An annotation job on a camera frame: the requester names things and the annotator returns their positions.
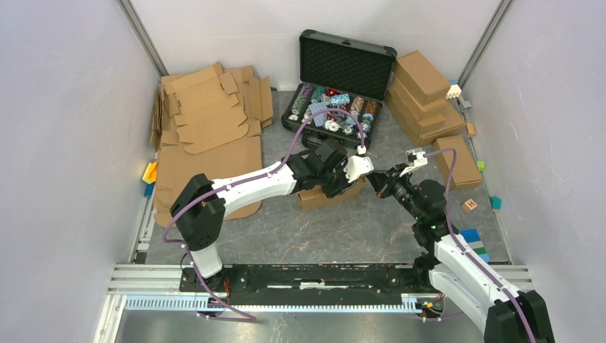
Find small wooden cube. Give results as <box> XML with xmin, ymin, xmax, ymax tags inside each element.
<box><xmin>466</xmin><ymin>123</ymin><xmax>477</xmax><ymax>138</ymax></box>

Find stack of flat cardboard blanks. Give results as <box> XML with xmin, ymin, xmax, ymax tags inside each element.
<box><xmin>150</xmin><ymin>62</ymin><xmax>274</xmax><ymax>227</ymax></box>

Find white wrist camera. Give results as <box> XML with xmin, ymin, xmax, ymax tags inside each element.
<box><xmin>344</xmin><ymin>155</ymin><xmax>374</xmax><ymax>183</ymax></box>
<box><xmin>399</xmin><ymin>148</ymin><xmax>428</xmax><ymax>177</ymax></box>

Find orange yellow toy block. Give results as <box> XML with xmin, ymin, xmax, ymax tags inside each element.
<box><xmin>141</xmin><ymin>161</ymin><xmax>157</xmax><ymax>184</ymax></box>

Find blue green stacked bricks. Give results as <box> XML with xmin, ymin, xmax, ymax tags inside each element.
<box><xmin>460</xmin><ymin>229</ymin><xmax>490</xmax><ymax>262</ymax></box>

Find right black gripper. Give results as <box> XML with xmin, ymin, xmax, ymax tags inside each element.
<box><xmin>366</xmin><ymin>163</ymin><xmax>424</xmax><ymax>222</ymax></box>

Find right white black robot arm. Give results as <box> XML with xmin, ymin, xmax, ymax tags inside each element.
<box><xmin>367</xmin><ymin>166</ymin><xmax>555</xmax><ymax>342</ymax></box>

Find black poker chip case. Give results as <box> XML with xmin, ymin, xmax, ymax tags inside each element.
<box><xmin>281</xmin><ymin>29</ymin><xmax>397</xmax><ymax>149</ymax></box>

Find white blue toy brick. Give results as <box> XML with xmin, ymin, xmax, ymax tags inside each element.
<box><xmin>445</xmin><ymin>81</ymin><xmax>462</xmax><ymax>99</ymax></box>

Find single folded cardboard box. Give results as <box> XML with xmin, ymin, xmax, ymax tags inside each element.
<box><xmin>432</xmin><ymin>136</ymin><xmax>483</xmax><ymax>191</ymax></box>

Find wooden letter H block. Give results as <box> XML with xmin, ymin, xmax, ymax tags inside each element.
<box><xmin>461</xmin><ymin>199</ymin><xmax>478</xmax><ymax>213</ymax></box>

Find grey small block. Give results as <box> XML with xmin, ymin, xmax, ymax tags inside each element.
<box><xmin>460</xmin><ymin>100</ymin><xmax>472</xmax><ymax>113</ymax></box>

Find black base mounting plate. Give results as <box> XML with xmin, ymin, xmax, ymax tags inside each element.
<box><xmin>179</xmin><ymin>264</ymin><xmax>440</xmax><ymax>306</ymax></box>

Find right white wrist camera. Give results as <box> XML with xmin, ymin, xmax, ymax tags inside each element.
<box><xmin>399</xmin><ymin>148</ymin><xmax>428</xmax><ymax>177</ymax></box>

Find teal cube block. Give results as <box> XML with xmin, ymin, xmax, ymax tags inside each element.
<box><xmin>489</xmin><ymin>196</ymin><xmax>502</xmax><ymax>211</ymax></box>

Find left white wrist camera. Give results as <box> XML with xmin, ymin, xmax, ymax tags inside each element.
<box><xmin>344</xmin><ymin>155</ymin><xmax>374</xmax><ymax>183</ymax></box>

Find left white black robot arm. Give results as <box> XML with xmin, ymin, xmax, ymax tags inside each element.
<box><xmin>169</xmin><ymin>141</ymin><xmax>357</xmax><ymax>292</ymax></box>

